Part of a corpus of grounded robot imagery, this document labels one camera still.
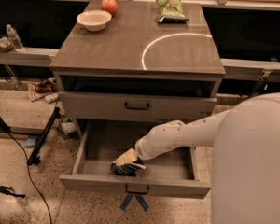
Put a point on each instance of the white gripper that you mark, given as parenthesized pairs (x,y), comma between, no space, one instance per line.
(144,148)

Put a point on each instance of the blue chip bag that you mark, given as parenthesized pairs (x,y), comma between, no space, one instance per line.
(128,169)

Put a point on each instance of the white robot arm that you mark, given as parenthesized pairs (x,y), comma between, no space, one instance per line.
(245,185)

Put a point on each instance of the open grey lower drawer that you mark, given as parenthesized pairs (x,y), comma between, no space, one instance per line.
(173,174)

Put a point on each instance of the closed grey upper drawer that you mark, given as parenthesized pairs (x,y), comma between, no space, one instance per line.
(132,107)

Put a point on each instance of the grey drawer cabinet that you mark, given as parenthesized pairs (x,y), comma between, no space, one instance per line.
(135,54)

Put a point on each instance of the green chip bag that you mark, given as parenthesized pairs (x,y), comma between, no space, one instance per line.
(171,11)

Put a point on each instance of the small white plant pot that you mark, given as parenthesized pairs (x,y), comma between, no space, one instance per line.
(68,125)

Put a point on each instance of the black tripod leg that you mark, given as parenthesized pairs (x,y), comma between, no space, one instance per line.
(34,159)

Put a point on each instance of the crumpled snack wrapper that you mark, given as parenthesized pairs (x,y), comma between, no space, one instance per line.
(40,90)

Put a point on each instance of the white bowl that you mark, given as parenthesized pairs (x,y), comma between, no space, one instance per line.
(94,20)

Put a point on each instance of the red apple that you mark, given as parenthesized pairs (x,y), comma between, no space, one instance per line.
(110,6)

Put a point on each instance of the clear plastic water bottle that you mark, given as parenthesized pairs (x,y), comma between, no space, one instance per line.
(14,38)

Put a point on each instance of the brown bowl on ledge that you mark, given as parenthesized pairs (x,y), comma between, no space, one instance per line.
(5,44)

